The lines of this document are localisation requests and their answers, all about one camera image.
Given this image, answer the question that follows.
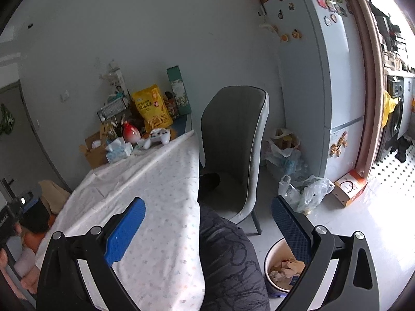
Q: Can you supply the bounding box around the round trash bin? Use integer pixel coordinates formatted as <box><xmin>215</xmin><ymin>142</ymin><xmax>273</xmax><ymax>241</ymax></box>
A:
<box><xmin>264</xmin><ymin>238</ymin><xmax>306</xmax><ymax>298</ymax></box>

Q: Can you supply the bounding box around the person's left hand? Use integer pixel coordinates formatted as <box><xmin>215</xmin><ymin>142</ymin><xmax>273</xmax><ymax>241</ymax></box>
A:
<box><xmin>0</xmin><ymin>224</ymin><xmax>42</xmax><ymax>296</ymax></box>

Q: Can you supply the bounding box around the clear plastic bag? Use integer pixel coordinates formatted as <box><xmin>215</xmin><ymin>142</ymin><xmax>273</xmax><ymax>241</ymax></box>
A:
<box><xmin>278</xmin><ymin>175</ymin><xmax>335</xmax><ymax>215</ymax></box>

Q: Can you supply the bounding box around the white floral tablecloth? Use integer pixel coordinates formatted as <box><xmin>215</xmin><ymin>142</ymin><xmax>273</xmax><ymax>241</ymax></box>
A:
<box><xmin>36</xmin><ymin>131</ymin><xmax>205</xmax><ymax>310</ymax></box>

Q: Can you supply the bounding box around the grey door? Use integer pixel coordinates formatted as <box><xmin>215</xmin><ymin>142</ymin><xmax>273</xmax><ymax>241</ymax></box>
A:
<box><xmin>1</xmin><ymin>81</ymin><xmax>70</xmax><ymax>214</ymax></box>

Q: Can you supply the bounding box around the orange white box on floor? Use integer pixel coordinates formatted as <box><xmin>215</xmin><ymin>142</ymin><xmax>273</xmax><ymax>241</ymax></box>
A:
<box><xmin>332</xmin><ymin>170</ymin><xmax>367</xmax><ymax>207</ymax></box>

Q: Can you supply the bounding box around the dark patterned trouser leg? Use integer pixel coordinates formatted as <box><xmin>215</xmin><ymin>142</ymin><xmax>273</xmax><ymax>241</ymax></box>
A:
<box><xmin>199</xmin><ymin>203</ymin><xmax>270</xmax><ymax>310</ymax></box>

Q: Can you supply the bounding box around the blue tissue box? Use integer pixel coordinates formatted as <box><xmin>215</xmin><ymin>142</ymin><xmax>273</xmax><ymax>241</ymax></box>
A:
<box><xmin>106</xmin><ymin>137</ymin><xmax>133</xmax><ymax>164</ymax></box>

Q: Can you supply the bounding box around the open brown cardboard box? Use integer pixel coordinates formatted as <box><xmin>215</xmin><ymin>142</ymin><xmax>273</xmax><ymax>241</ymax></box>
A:
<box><xmin>79</xmin><ymin>132</ymin><xmax>108</xmax><ymax>169</ymax></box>

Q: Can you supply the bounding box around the red white vase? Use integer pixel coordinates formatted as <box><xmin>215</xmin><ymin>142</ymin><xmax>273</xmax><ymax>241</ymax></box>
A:
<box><xmin>123</xmin><ymin>122</ymin><xmax>141</xmax><ymax>144</ymax></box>

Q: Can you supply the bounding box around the black pen cup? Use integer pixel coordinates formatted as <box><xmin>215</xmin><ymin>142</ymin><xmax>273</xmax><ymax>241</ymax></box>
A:
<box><xmin>113</xmin><ymin>124</ymin><xmax>124</xmax><ymax>137</ymax></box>

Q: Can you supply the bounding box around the white game controller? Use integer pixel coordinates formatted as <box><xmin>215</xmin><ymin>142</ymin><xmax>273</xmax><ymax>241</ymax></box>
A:
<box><xmin>138</xmin><ymin>128</ymin><xmax>171</xmax><ymax>150</ymax></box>

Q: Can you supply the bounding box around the grey upholstered chair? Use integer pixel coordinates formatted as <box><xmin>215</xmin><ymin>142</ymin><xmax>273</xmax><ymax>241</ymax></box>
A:
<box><xmin>198</xmin><ymin>86</ymin><xmax>269</xmax><ymax>235</ymax></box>

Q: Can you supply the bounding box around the yellow snack bag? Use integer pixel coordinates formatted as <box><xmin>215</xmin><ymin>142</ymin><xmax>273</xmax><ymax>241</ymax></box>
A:
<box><xmin>132</xmin><ymin>84</ymin><xmax>173</xmax><ymax>133</ymax></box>

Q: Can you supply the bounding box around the green tall carton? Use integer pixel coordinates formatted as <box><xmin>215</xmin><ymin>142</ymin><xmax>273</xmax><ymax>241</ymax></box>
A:
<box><xmin>167</xmin><ymin>66</ymin><xmax>191</xmax><ymax>116</ymax></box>

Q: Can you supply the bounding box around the white paper bag with portrait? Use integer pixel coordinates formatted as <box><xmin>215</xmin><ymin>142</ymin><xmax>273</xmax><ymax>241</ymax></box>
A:
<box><xmin>99</xmin><ymin>60</ymin><xmax>130</xmax><ymax>103</ymax></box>

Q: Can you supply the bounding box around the washing machine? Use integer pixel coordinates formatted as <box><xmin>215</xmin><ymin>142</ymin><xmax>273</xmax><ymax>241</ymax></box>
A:
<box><xmin>376</xmin><ymin>76</ymin><xmax>414</xmax><ymax>161</ymax></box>

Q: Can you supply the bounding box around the white refrigerator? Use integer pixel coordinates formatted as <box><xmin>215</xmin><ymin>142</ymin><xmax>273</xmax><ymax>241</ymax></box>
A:
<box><xmin>265</xmin><ymin>0</ymin><xmax>366</xmax><ymax>181</ymax></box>

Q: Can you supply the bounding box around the black wire basket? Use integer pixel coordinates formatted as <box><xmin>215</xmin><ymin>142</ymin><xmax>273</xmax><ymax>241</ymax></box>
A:
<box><xmin>97</xmin><ymin>97</ymin><xmax>129</xmax><ymax>123</ymax></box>

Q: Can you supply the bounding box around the wall light switch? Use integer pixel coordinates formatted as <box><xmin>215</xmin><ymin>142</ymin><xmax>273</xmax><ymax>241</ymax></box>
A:
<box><xmin>60</xmin><ymin>91</ymin><xmax>70</xmax><ymax>103</ymax></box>

